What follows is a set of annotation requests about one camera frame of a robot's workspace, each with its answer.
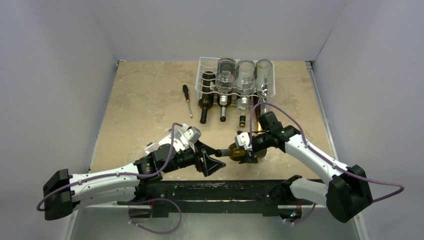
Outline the clear plastic parts box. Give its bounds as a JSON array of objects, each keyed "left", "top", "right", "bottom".
[{"left": 143, "top": 134, "right": 181, "bottom": 155}]

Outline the dark labelled wine bottle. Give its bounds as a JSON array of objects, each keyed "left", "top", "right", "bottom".
[{"left": 215, "top": 143, "right": 267, "bottom": 164}]

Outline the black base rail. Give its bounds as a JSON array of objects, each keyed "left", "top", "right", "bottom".
[{"left": 117, "top": 179, "right": 312, "bottom": 222}]

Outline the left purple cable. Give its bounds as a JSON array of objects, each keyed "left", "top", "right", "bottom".
[{"left": 36, "top": 122, "right": 185, "bottom": 212}]

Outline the clear bottle silver cap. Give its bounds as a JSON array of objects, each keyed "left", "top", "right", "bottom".
[{"left": 215, "top": 57, "right": 236, "bottom": 106}]

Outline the tall clear bottle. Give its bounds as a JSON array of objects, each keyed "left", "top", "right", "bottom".
[{"left": 255, "top": 59, "right": 275, "bottom": 103}]

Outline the dark bottle silver collar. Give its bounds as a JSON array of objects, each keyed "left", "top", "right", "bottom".
[{"left": 217, "top": 95, "right": 232, "bottom": 122}]

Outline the white wire wine rack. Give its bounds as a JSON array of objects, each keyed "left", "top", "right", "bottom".
[{"left": 195, "top": 57, "right": 276, "bottom": 111}]

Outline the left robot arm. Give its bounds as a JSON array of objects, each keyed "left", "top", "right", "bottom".
[{"left": 36, "top": 143, "right": 226, "bottom": 221}]

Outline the red bottle gold foil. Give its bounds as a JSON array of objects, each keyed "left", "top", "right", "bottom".
[{"left": 252, "top": 96, "right": 262, "bottom": 132}]

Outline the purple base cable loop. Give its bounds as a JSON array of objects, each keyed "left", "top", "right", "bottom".
[{"left": 127, "top": 197, "right": 183, "bottom": 235}]

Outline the black handled screwdriver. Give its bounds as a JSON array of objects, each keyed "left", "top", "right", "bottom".
[{"left": 182, "top": 84, "right": 193, "bottom": 119}]

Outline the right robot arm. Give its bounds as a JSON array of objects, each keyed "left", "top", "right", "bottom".
[{"left": 234, "top": 111, "right": 373, "bottom": 223}]

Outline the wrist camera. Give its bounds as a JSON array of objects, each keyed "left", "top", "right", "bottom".
[
  {"left": 234, "top": 132, "right": 252, "bottom": 151},
  {"left": 172, "top": 124, "right": 202, "bottom": 152}
]

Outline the dark green lower bottle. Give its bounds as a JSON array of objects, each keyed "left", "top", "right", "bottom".
[{"left": 198, "top": 71, "right": 216, "bottom": 124}]

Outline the small dark bottle gold cap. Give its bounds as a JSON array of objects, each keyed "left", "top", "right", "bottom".
[{"left": 238, "top": 112, "right": 247, "bottom": 128}]

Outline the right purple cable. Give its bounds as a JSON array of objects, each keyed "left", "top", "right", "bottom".
[{"left": 249, "top": 101, "right": 406, "bottom": 204}]

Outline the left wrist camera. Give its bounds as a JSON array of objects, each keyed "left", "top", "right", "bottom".
[{"left": 172, "top": 124, "right": 202, "bottom": 152}]

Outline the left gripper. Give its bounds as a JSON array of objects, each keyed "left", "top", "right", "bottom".
[{"left": 162, "top": 139, "right": 225, "bottom": 176}]

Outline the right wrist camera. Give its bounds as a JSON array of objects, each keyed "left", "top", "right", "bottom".
[{"left": 234, "top": 132, "right": 252, "bottom": 151}]

